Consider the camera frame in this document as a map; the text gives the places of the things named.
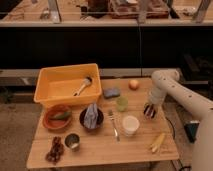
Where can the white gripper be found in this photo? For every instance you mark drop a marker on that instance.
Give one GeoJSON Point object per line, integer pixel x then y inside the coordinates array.
{"type": "Point", "coordinates": [156, 97]}

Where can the striped black red eraser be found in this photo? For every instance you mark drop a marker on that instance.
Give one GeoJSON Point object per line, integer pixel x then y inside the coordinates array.
{"type": "Point", "coordinates": [150, 110]}

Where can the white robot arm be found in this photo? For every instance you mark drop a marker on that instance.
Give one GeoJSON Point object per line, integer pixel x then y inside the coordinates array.
{"type": "Point", "coordinates": [167, 82]}

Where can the orange peach fruit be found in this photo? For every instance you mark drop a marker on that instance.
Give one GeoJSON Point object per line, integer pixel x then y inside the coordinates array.
{"type": "Point", "coordinates": [133, 84]}

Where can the green plastic cup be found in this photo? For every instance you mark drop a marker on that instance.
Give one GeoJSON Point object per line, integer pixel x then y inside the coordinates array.
{"type": "Point", "coordinates": [121, 104]}

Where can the white plastic cup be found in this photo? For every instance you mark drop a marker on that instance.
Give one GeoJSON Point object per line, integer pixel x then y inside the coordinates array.
{"type": "Point", "coordinates": [130, 125]}

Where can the black foot pedal box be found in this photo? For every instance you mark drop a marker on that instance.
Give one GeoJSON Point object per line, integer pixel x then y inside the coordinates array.
{"type": "Point", "coordinates": [191, 130]}

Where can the blue sponge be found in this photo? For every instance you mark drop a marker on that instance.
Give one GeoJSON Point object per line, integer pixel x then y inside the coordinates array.
{"type": "Point", "coordinates": [111, 92]}

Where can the metal fork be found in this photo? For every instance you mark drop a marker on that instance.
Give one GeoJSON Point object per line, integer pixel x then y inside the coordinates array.
{"type": "Point", "coordinates": [111, 116]}

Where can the wooden table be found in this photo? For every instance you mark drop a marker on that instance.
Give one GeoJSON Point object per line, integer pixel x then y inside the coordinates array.
{"type": "Point", "coordinates": [100, 147]}

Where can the black bowl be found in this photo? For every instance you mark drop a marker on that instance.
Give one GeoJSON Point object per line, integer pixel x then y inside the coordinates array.
{"type": "Point", "coordinates": [100, 119]}

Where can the grey blue cloth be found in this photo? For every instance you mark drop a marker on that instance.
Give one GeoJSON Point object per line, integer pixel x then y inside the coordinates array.
{"type": "Point", "coordinates": [91, 116]}

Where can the yellow plastic bin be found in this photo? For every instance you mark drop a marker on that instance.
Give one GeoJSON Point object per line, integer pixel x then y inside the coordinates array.
{"type": "Point", "coordinates": [57, 85]}

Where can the green vegetable in bowl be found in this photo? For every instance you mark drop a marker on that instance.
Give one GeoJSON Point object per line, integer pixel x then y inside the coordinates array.
{"type": "Point", "coordinates": [61, 116]}

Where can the small metal cup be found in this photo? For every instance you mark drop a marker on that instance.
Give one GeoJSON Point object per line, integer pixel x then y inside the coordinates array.
{"type": "Point", "coordinates": [72, 141]}

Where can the orange clay bowl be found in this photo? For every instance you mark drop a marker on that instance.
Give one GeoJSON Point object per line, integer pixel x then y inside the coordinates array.
{"type": "Point", "coordinates": [56, 124]}

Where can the brown grape bunch toy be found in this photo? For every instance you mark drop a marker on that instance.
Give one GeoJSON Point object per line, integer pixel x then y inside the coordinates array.
{"type": "Point", "coordinates": [56, 151]}

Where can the wooden handled dish brush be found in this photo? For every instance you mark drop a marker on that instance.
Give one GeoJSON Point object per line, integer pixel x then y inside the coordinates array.
{"type": "Point", "coordinates": [87, 82]}

